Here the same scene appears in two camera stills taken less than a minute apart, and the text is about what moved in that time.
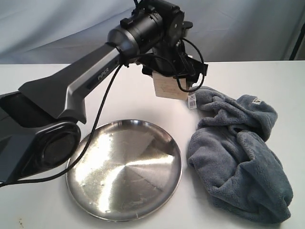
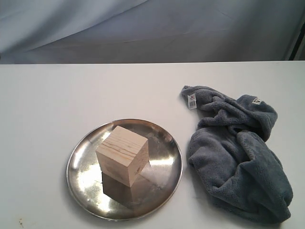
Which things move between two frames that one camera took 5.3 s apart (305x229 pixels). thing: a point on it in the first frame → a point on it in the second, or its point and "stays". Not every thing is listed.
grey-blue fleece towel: [229, 152] stays
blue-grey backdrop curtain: [53, 32] stays
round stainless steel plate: [131, 169] stays
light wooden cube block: [168, 87] → [123, 155]
